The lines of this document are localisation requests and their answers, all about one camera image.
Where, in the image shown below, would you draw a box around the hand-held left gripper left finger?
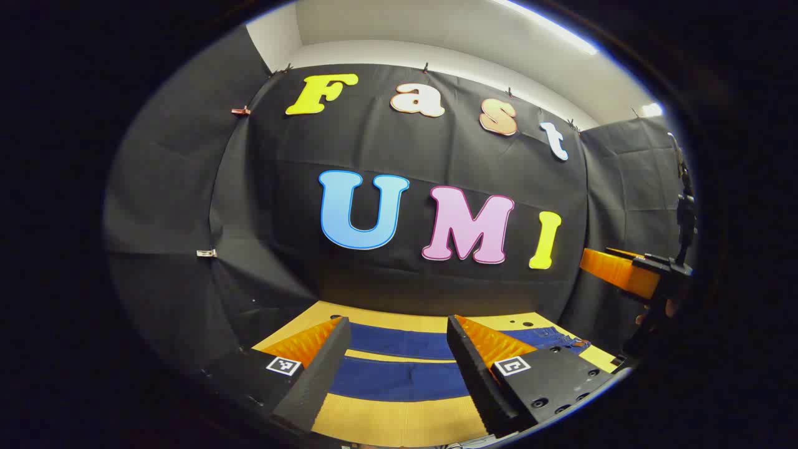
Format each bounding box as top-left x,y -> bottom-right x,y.
187,316 -> 352,434

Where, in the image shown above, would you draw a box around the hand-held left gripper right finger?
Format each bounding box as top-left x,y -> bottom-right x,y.
447,315 -> 618,437

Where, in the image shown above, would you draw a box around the blue denim jeans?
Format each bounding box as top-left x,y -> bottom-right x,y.
329,322 -> 592,402

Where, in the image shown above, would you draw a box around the black backdrop cloth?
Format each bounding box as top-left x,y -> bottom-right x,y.
103,25 -> 693,375

